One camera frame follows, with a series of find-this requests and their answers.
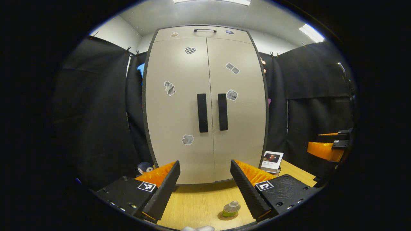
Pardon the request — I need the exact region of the black backdrop cloth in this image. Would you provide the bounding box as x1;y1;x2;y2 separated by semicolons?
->
51;34;355;190

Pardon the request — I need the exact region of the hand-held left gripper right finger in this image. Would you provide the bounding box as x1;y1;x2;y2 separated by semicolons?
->
230;159;318;222

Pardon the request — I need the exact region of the black door handle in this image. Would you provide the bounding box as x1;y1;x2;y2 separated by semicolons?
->
218;93;228;131
197;93;209;133

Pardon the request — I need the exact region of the green label plastic bottle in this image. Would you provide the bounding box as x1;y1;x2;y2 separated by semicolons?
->
223;201;241;218

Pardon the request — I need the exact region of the round cork coaster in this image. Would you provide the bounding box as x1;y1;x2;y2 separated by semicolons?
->
217;210;239;221

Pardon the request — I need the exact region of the grey cabinet door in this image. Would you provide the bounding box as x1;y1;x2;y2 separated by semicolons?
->
145;37;215;184
206;38;267;182

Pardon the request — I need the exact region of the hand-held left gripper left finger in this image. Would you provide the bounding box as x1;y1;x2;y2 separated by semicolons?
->
95;160;181;223

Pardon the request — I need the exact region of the grey cabinet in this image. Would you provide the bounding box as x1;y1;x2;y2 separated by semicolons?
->
141;25;269;185

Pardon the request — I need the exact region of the white photo cover book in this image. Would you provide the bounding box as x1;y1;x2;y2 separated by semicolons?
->
262;151;284;170

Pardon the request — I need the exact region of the ceiling light panel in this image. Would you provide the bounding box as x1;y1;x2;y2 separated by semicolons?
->
299;23;325;43
173;0;251;6

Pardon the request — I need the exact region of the penguin plush toy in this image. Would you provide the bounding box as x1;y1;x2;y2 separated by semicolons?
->
137;162;155;175

